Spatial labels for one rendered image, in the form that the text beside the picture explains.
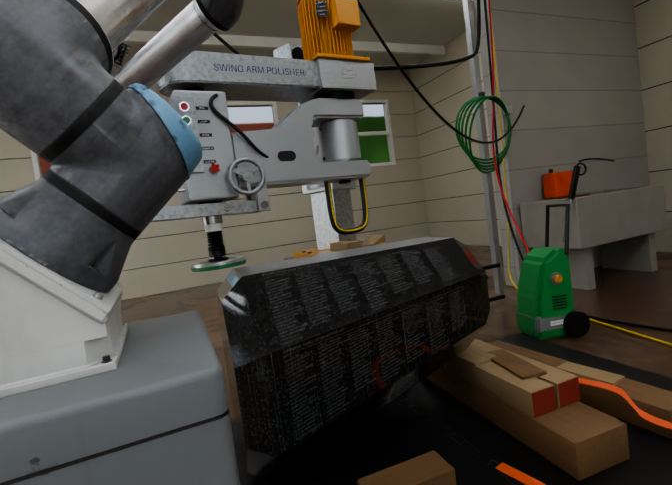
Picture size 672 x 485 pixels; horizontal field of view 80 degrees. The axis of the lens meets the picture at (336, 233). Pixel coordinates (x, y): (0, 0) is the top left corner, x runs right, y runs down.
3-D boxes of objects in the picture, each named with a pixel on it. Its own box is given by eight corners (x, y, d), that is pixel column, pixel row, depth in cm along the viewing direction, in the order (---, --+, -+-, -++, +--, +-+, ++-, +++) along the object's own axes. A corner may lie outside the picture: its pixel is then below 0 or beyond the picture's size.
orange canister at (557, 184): (537, 202, 419) (534, 171, 417) (570, 197, 438) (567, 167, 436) (556, 201, 399) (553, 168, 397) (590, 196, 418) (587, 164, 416)
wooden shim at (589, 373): (555, 370, 191) (555, 367, 191) (567, 364, 196) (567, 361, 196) (613, 386, 169) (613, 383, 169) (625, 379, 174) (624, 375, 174)
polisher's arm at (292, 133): (353, 201, 211) (341, 107, 208) (379, 196, 191) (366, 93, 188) (212, 218, 174) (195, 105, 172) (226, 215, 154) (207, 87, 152)
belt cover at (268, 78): (350, 112, 214) (346, 80, 213) (378, 97, 192) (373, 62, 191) (156, 109, 166) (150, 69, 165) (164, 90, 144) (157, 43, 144)
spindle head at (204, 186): (261, 204, 186) (248, 107, 184) (279, 199, 167) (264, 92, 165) (180, 212, 169) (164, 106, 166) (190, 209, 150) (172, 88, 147)
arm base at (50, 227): (103, 302, 53) (154, 242, 55) (-48, 211, 46) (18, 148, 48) (112, 283, 70) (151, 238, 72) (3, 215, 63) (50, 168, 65)
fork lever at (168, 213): (258, 212, 184) (257, 201, 184) (273, 209, 168) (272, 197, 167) (82, 228, 150) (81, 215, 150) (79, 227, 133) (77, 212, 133)
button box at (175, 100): (203, 172, 153) (192, 98, 152) (205, 171, 151) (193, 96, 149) (181, 174, 149) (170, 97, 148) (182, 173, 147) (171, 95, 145)
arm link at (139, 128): (152, 241, 59) (227, 152, 63) (36, 160, 49) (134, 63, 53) (130, 224, 71) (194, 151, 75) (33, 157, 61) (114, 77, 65)
